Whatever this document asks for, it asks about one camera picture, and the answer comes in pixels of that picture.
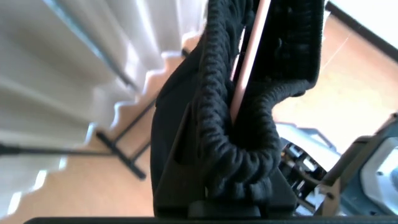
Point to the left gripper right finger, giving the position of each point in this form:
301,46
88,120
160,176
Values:
280,199

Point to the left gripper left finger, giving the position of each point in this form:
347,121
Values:
177,186

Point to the pink clothes hanger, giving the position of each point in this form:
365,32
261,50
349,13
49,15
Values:
250,56

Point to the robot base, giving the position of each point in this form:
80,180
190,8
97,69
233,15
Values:
379,174

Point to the black clothes rack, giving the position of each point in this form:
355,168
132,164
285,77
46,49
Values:
121,155

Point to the beige curtain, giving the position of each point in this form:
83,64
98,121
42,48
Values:
46,77

